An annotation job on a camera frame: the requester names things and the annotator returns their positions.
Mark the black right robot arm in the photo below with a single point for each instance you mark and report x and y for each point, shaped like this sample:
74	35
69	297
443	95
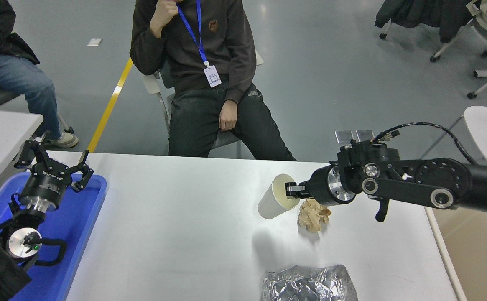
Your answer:
414	188

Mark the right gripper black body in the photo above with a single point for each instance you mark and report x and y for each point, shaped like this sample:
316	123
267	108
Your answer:
319	186

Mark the person's left hand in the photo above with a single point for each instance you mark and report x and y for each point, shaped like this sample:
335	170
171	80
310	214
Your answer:
228	117

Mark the large pale bin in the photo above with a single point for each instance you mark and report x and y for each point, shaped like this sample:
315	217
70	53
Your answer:
477	259

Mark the crumpled tan paper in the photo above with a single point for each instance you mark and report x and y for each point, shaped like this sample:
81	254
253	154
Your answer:
313	215

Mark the white paper scrap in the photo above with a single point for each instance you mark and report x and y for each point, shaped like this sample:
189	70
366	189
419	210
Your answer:
95	42

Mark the person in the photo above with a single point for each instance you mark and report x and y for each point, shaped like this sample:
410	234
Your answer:
226	46
13	75

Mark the metal floor plate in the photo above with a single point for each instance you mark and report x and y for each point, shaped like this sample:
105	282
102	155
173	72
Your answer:
365	135
343	136

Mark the white chair leg with caster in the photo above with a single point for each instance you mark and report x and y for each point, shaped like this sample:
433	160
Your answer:
386	30

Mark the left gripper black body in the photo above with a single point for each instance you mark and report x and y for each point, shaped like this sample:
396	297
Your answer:
46	183

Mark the blue plastic tray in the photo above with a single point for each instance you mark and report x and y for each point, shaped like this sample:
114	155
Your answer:
76	234

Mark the silver foil tray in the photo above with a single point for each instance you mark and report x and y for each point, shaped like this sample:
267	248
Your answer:
310	286

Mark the white side table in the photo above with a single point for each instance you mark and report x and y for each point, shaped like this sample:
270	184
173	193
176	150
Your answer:
1	133

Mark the white and grey chair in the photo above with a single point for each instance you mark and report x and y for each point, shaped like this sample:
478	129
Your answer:
151	83

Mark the dark jacket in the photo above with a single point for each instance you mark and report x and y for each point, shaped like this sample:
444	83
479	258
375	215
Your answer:
423	12

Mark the white paper cup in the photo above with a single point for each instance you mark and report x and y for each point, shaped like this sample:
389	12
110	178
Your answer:
270	202

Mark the person's right hand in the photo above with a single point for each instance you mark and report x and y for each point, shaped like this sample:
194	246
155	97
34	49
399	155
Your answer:
164	14

